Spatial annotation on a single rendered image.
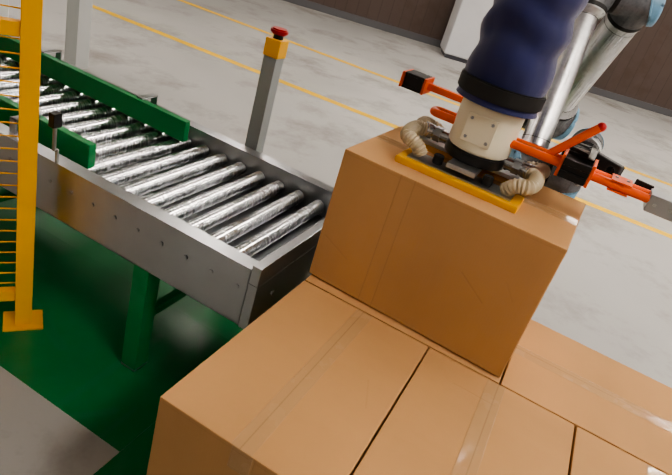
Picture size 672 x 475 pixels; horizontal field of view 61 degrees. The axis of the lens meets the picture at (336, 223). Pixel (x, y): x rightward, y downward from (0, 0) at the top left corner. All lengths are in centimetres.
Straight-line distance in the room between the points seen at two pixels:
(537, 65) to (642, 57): 1061
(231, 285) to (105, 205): 47
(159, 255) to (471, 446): 99
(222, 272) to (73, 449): 65
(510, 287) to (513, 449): 37
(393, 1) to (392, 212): 954
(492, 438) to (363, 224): 61
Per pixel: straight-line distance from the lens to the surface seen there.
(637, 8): 201
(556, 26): 148
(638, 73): 1213
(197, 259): 165
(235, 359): 135
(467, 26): 1007
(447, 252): 148
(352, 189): 153
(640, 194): 156
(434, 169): 152
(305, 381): 134
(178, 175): 210
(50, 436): 190
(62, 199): 198
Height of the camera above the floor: 145
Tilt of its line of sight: 27 degrees down
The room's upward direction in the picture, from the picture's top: 17 degrees clockwise
